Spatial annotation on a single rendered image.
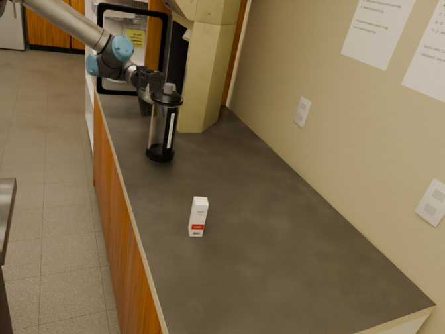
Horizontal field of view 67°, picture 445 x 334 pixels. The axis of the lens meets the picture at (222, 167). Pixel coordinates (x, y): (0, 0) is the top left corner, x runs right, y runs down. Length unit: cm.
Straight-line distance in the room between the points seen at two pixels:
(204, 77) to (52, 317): 136
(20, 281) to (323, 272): 162
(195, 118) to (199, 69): 22
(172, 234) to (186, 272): 14
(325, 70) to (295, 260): 73
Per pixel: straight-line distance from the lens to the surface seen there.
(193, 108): 150
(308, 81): 143
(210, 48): 144
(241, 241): 97
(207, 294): 82
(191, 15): 139
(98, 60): 131
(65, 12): 120
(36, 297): 206
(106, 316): 194
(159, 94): 112
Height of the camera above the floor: 156
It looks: 29 degrees down
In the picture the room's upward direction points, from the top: 13 degrees clockwise
